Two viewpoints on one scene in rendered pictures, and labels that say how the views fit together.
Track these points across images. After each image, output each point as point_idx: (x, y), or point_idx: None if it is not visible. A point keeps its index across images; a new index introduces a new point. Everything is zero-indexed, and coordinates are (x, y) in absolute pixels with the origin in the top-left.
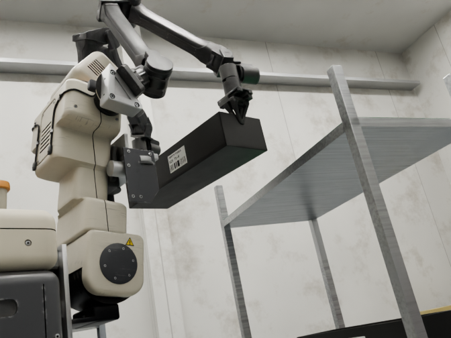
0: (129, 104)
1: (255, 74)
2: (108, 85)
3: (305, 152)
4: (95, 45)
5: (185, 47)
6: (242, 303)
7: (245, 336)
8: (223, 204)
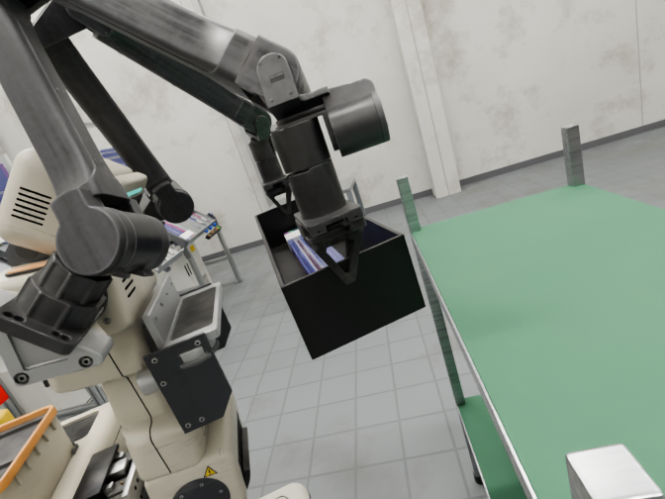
0: (69, 370)
1: (372, 133)
2: (2, 358)
3: (497, 412)
4: (66, 49)
5: (185, 64)
6: (443, 334)
7: (447, 367)
8: (411, 208)
